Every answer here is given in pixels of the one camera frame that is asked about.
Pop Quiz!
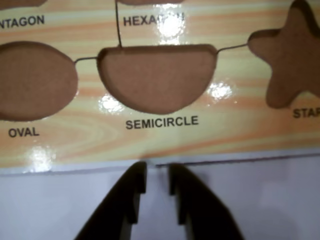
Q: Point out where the wooden shapes puzzle board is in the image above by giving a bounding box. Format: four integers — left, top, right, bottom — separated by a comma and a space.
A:
0, 0, 320, 177

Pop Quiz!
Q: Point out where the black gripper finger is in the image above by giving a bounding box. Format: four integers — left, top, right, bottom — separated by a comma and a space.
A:
168, 163, 246, 240
73, 161, 148, 240

